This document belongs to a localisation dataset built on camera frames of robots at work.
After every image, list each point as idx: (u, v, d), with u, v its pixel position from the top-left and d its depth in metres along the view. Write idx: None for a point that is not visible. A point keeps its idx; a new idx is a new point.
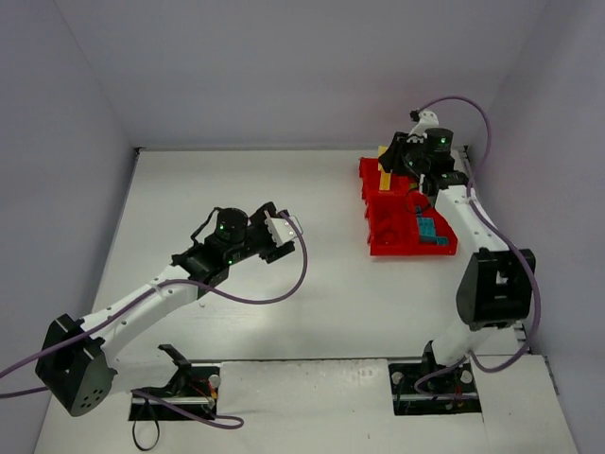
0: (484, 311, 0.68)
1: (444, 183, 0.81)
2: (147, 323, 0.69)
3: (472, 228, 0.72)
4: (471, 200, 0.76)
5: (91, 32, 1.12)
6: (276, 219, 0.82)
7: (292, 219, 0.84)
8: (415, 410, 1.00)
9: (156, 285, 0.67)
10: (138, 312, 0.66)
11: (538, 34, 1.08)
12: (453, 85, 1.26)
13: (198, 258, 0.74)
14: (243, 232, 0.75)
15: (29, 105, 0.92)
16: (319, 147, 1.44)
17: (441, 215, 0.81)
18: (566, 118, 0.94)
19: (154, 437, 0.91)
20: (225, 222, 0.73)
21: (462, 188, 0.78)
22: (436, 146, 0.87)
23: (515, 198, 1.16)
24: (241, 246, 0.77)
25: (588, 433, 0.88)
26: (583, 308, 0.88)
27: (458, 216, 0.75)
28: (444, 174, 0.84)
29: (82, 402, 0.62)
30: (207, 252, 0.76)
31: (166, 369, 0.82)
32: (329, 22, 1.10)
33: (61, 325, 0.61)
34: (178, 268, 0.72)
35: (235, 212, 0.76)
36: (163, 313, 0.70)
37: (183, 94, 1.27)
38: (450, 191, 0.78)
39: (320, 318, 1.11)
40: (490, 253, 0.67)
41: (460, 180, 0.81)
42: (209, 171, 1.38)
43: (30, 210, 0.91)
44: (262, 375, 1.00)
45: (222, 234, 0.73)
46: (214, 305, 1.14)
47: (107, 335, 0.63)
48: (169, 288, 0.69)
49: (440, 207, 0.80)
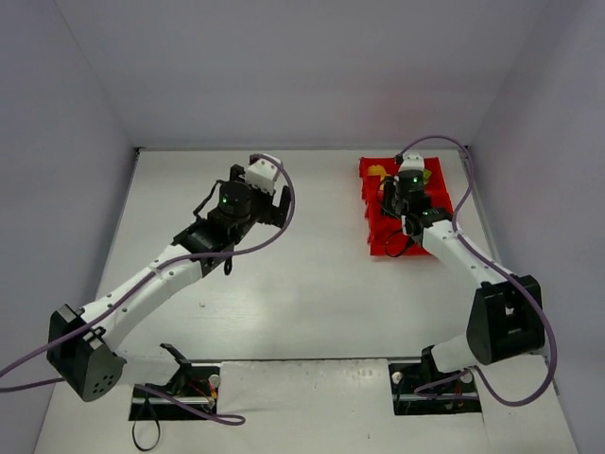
0: (499, 347, 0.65)
1: (427, 220, 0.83)
2: (149, 308, 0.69)
3: (468, 262, 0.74)
4: (458, 234, 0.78)
5: (91, 31, 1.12)
6: (251, 167, 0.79)
7: (262, 164, 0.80)
8: (417, 410, 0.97)
9: (156, 269, 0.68)
10: (139, 297, 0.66)
11: (537, 36, 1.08)
12: (453, 85, 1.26)
13: (199, 235, 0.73)
14: (248, 204, 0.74)
15: (29, 107, 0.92)
16: (319, 148, 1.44)
17: (431, 251, 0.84)
18: (566, 119, 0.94)
19: (154, 437, 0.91)
20: (228, 196, 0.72)
21: (448, 224, 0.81)
22: (410, 186, 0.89)
23: (515, 199, 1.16)
24: (246, 220, 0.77)
25: (589, 434, 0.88)
26: (582, 309, 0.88)
27: (450, 251, 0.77)
28: (426, 211, 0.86)
29: (95, 389, 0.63)
30: (210, 229, 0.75)
31: (168, 366, 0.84)
32: (329, 22, 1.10)
33: (62, 318, 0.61)
34: (178, 247, 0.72)
35: (241, 185, 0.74)
36: (165, 295, 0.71)
37: (183, 94, 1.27)
38: (435, 227, 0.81)
39: (320, 319, 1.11)
40: (492, 286, 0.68)
41: (443, 215, 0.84)
42: (209, 171, 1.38)
43: (30, 211, 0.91)
44: (264, 375, 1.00)
45: (227, 207, 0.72)
46: (214, 305, 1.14)
47: (108, 324, 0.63)
48: (169, 270, 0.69)
49: (428, 244, 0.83)
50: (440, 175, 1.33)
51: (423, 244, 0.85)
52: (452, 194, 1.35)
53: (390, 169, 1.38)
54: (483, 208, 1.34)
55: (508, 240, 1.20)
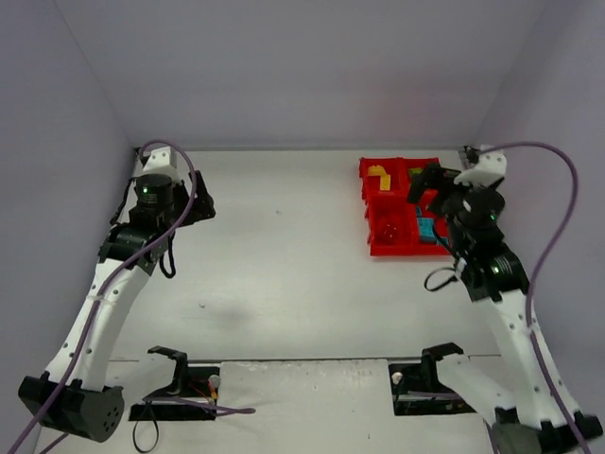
0: None
1: (494, 284, 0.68)
2: (114, 335, 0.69)
3: (531, 381, 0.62)
4: (531, 331, 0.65)
5: (90, 33, 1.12)
6: (144, 167, 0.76)
7: (151, 160, 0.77)
8: (415, 410, 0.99)
9: (98, 296, 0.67)
10: (96, 330, 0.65)
11: (538, 36, 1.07)
12: (453, 86, 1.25)
13: (129, 234, 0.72)
14: (169, 191, 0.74)
15: (29, 110, 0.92)
16: (319, 148, 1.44)
17: (483, 311, 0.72)
18: (566, 119, 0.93)
19: (153, 438, 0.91)
20: (147, 184, 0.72)
21: (523, 305, 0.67)
22: (481, 221, 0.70)
23: (516, 200, 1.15)
24: (168, 211, 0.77)
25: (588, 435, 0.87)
26: (582, 313, 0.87)
27: (513, 346, 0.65)
28: (495, 266, 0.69)
29: (105, 427, 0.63)
30: (137, 224, 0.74)
31: (165, 367, 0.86)
32: (328, 23, 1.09)
33: (30, 389, 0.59)
34: (110, 262, 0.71)
35: (156, 175, 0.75)
36: (122, 316, 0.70)
37: (183, 95, 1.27)
38: (506, 305, 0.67)
39: (319, 318, 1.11)
40: (552, 434, 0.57)
41: (517, 276, 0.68)
42: (210, 171, 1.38)
43: (31, 214, 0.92)
44: (263, 377, 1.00)
45: (148, 196, 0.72)
46: (214, 305, 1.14)
47: (80, 373, 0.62)
48: (111, 291, 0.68)
49: (487, 308, 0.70)
50: None
51: (475, 297, 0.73)
52: None
53: (391, 169, 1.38)
54: None
55: (508, 240, 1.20)
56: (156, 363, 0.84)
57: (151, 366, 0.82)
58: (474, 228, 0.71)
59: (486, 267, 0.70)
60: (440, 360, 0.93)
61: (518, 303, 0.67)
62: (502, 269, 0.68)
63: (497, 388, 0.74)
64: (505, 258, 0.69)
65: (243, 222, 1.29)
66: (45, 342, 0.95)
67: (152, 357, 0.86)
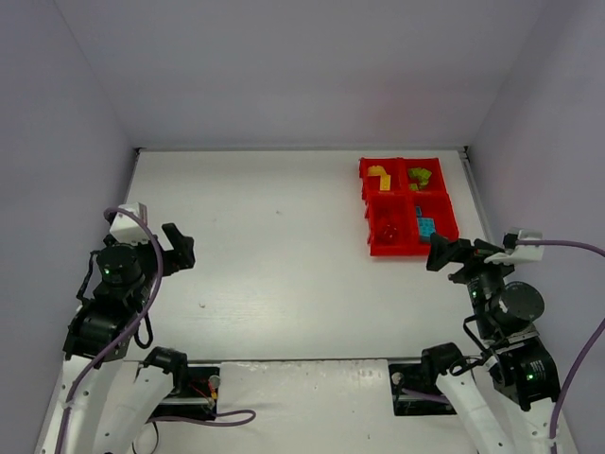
0: None
1: (527, 392, 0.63)
2: (92, 429, 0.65)
3: None
4: (553, 443, 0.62)
5: (90, 34, 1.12)
6: (112, 231, 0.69)
7: (117, 220, 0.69)
8: (416, 410, 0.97)
9: (68, 403, 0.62)
10: (73, 437, 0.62)
11: (537, 37, 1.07)
12: (453, 87, 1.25)
13: (95, 320, 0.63)
14: (137, 264, 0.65)
15: (28, 111, 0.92)
16: (319, 148, 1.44)
17: (506, 402, 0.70)
18: (565, 121, 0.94)
19: (152, 441, 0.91)
20: (110, 265, 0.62)
21: (549, 413, 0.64)
22: (516, 323, 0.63)
23: (515, 200, 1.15)
24: (138, 284, 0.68)
25: (587, 434, 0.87)
26: (581, 312, 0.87)
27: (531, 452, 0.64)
28: (529, 370, 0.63)
29: None
30: (104, 306, 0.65)
31: (161, 389, 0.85)
32: (328, 24, 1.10)
33: None
34: (77, 357, 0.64)
35: (119, 248, 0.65)
36: (99, 407, 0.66)
37: (183, 96, 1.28)
38: (532, 412, 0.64)
39: (319, 318, 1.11)
40: None
41: (551, 381, 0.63)
42: (211, 171, 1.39)
43: (31, 214, 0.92)
44: (263, 377, 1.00)
45: (112, 277, 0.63)
46: (214, 305, 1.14)
47: None
48: (80, 394, 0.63)
49: (509, 403, 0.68)
50: (440, 177, 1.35)
51: (500, 384, 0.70)
52: (452, 194, 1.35)
53: (391, 168, 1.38)
54: (483, 208, 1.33)
55: None
56: (151, 387, 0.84)
57: (146, 397, 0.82)
58: (504, 325, 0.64)
59: (517, 366, 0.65)
60: (440, 374, 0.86)
61: (544, 410, 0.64)
62: (535, 375, 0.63)
63: (499, 435, 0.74)
64: (539, 361, 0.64)
65: (243, 223, 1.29)
66: (49, 342, 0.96)
67: (146, 379, 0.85)
